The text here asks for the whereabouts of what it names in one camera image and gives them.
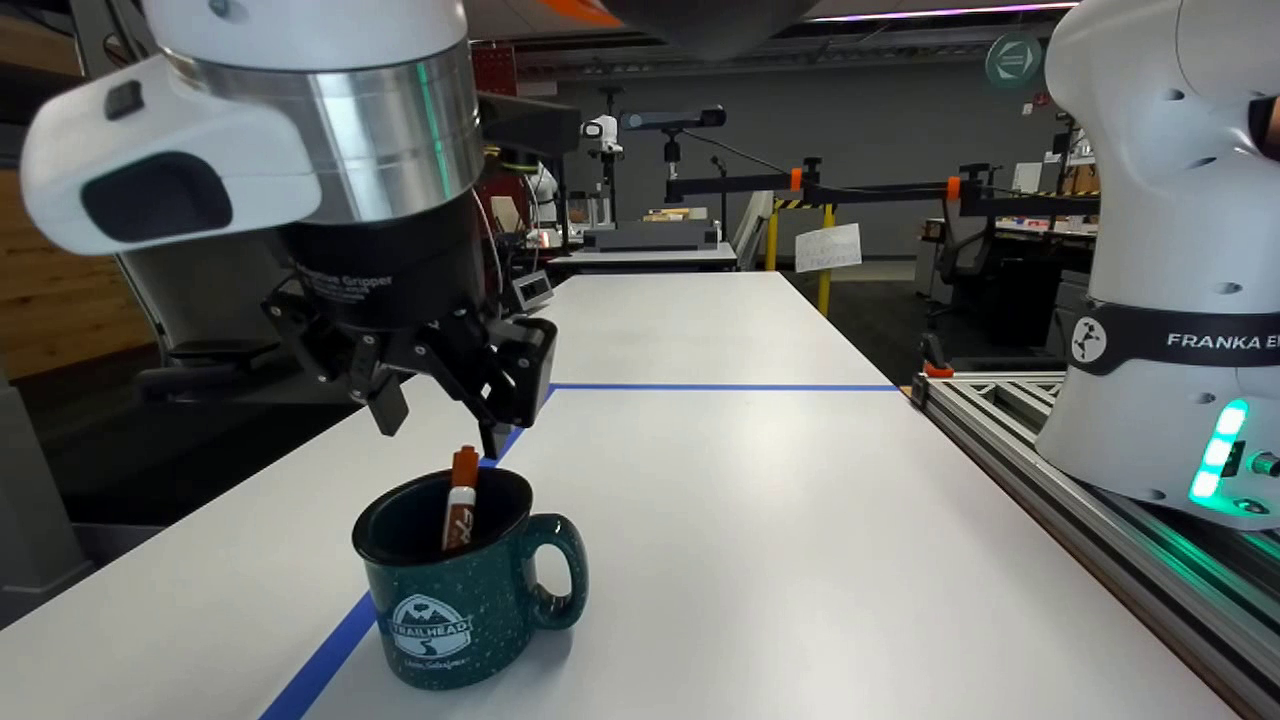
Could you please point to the round green sign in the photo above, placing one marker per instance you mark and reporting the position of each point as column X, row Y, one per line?
column 1012, row 60

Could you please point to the orange capped white marker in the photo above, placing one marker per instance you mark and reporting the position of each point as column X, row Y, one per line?
column 460, row 500

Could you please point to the white paper sign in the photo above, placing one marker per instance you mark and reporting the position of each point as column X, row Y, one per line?
column 828, row 248

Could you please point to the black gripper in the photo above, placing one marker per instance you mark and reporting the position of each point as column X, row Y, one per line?
column 392, row 265

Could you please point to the orange clamp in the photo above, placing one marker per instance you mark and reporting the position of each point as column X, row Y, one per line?
column 938, row 371

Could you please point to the yellow safety post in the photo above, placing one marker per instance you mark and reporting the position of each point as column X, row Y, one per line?
column 769, row 241
column 827, row 272

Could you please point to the short blue tape strip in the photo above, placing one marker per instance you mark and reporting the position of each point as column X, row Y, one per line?
column 722, row 389

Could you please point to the black beam with orange clamps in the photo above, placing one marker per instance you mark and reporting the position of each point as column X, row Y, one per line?
column 882, row 188

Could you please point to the aluminium extrusion rail frame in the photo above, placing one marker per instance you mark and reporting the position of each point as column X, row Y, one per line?
column 1132, row 560

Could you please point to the dark green speckled mug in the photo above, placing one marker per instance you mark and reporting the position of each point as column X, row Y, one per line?
column 454, row 603

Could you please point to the grey background workbench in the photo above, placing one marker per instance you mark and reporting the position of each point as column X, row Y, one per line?
column 642, row 253

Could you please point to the black camera on stand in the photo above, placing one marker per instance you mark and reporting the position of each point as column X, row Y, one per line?
column 675, row 120

